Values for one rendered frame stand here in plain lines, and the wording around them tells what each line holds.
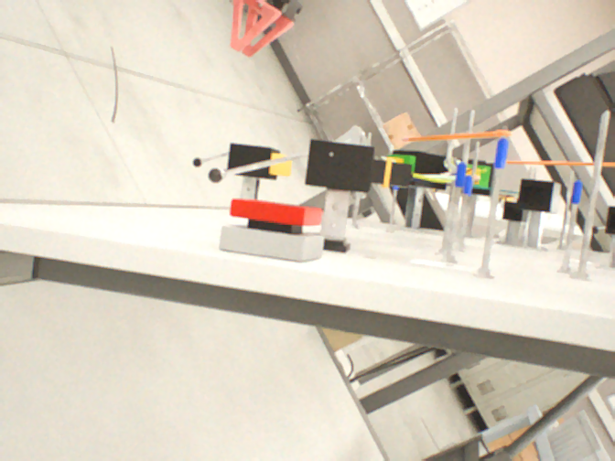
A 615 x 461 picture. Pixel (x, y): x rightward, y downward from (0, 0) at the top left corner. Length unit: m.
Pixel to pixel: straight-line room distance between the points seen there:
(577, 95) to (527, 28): 6.68
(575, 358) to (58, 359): 0.49
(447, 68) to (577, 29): 1.34
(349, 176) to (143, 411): 0.38
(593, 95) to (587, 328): 1.35
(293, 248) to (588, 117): 1.33
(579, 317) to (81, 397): 0.52
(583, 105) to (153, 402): 1.17
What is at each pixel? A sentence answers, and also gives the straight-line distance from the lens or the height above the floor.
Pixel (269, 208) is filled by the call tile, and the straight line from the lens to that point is 0.48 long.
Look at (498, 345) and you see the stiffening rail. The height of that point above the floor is 1.19.
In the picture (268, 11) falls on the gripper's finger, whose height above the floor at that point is 1.11.
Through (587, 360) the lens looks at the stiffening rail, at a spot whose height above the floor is 1.24.
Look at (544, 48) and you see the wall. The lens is 8.40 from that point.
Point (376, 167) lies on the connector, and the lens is 0.66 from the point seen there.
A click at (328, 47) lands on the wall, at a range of 8.51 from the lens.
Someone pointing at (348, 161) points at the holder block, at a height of 1.15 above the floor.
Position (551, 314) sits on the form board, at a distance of 0.43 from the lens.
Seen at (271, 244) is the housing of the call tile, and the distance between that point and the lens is 0.47.
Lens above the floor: 1.24
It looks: 13 degrees down
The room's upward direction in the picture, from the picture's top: 61 degrees clockwise
